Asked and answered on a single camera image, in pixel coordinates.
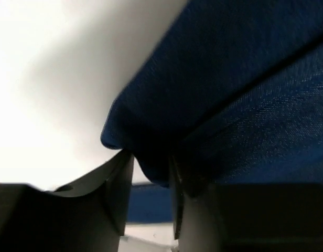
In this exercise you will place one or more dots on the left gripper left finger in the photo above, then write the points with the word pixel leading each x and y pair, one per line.
pixel 88 214

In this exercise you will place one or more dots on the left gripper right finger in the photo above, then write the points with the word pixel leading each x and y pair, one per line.
pixel 244 217

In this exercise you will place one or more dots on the dark blue denim trousers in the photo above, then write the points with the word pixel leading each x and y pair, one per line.
pixel 234 88

